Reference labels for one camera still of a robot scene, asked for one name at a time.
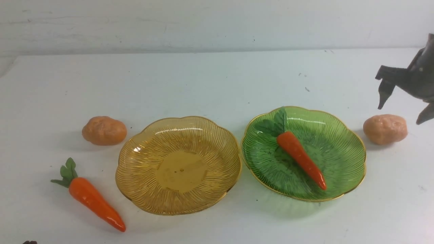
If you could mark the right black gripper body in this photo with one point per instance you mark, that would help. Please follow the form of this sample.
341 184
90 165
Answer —
417 78

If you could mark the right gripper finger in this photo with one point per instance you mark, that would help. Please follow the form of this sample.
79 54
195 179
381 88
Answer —
426 114
385 90

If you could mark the brown potato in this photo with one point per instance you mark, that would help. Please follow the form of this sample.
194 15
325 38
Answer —
385 129
104 131

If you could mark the orange carrot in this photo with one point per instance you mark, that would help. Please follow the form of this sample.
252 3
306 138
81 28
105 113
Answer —
291 145
83 191

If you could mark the green glass plate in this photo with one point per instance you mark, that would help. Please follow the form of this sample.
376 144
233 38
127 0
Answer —
337 151

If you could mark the amber glass plate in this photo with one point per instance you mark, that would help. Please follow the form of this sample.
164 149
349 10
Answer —
178 166

